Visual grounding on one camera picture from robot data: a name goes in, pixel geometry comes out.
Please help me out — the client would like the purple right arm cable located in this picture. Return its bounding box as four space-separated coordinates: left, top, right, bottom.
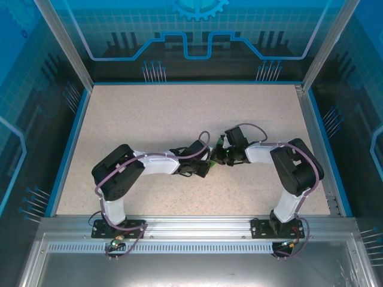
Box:
238 122 320 259

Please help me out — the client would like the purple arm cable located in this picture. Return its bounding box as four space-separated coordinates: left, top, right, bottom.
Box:
95 130 210 260
238 122 320 259

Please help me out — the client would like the aluminium frame post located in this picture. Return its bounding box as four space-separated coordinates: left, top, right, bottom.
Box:
32 0 94 90
301 0 362 92

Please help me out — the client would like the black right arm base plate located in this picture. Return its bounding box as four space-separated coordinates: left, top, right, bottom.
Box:
250 219 305 239

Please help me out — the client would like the metal tray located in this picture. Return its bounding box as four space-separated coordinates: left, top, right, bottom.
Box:
16 233 375 287

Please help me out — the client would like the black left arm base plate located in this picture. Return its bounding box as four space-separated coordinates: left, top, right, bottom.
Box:
91 219 147 240

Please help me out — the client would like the aluminium mounting rail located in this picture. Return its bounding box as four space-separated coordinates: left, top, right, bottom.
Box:
38 215 358 242

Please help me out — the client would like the blue table edge strip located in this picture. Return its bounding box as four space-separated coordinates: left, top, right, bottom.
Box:
44 88 93 218

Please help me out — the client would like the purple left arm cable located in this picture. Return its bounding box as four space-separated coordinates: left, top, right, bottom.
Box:
95 130 210 260

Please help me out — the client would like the green square paper sheet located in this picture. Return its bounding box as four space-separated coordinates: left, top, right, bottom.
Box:
208 137 225 169

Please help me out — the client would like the slotted grey cable duct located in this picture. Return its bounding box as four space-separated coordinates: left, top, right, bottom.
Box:
47 242 275 254

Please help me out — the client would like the aluminium side rail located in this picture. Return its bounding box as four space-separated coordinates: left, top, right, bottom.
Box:
294 84 344 216

